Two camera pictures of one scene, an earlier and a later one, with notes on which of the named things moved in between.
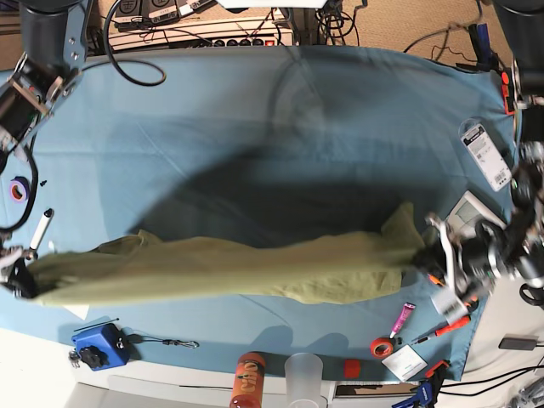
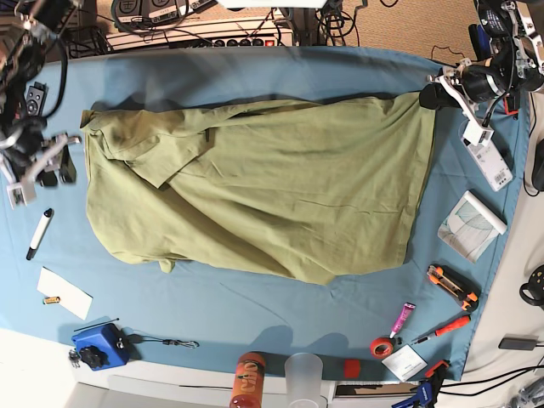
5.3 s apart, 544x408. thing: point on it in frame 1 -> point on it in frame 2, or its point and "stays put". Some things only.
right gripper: x=483 y=254 -> x=469 y=83
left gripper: x=14 y=269 -> x=25 y=158
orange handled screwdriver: x=447 y=328 stays put
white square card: x=405 y=363 stays put
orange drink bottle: x=248 y=381 stays put
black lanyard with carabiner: x=138 y=338 stays put
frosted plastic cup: x=303 y=378 stays put
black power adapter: x=517 y=343 stays put
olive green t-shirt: x=363 y=268 -> x=302 y=189
